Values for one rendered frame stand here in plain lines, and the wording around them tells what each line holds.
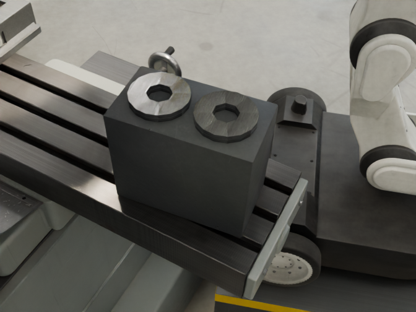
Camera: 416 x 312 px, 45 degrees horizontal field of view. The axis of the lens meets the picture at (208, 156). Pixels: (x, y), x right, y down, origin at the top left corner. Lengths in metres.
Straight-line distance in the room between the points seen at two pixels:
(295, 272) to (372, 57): 0.59
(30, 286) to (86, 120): 0.36
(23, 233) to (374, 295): 0.90
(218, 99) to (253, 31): 2.13
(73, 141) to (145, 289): 0.75
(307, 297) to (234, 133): 0.79
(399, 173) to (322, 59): 1.52
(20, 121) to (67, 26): 1.93
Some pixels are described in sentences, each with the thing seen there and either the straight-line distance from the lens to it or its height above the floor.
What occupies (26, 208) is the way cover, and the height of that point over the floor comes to 0.87.
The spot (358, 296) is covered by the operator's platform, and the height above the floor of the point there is 0.40.
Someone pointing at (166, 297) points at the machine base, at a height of 0.19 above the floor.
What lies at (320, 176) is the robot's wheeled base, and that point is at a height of 0.57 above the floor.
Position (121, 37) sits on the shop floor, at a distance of 2.77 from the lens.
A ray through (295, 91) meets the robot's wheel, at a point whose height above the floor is 0.60.
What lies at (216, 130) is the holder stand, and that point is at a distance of 0.65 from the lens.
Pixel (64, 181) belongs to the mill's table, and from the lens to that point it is 0.88.
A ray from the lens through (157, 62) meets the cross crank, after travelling 1.53.
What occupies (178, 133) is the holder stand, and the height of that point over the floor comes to 1.13.
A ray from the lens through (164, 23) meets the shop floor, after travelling 2.85.
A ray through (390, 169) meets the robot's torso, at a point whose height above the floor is 0.72.
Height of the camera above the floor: 1.61
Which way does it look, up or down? 49 degrees down
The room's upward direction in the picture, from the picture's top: 3 degrees clockwise
